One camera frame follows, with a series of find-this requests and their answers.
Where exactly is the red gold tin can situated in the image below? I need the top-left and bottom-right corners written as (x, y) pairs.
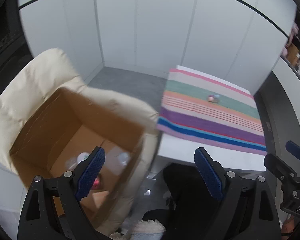
top-left (91, 174), bottom-right (103, 190)

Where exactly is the purple blue small tube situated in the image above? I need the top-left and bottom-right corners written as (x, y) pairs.
top-left (211, 95), bottom-right (220, 103)

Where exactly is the round white tin lid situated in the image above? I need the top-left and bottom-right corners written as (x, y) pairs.
top-left (76, 152), bottom-right (90, 164)

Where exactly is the clear contact lens case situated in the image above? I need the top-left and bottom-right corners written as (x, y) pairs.
top-left (117, 152), bottom-right (131, 167)

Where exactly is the white small table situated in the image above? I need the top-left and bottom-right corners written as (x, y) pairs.
top-left (156, 64), bottom-right (267, 173)

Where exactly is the striped colourful towel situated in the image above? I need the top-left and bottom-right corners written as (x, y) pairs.
top-left (157, 66), bottom-right (267, 155)

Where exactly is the white fluffy slipper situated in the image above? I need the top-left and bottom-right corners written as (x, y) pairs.
top-left (109, 219), bottom-right (166, 240)

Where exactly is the brown cardboard shelf box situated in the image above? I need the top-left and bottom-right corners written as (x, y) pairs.
top-left (286, 43), bottom-right (300, 66)

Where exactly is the cream padded chair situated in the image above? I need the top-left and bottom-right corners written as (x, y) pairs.
top-left (0, 48), bottom-right (159, 235)

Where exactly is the pink plush toy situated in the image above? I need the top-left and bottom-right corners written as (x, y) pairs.
top-left (281, 23), bottom-right (299, 57)

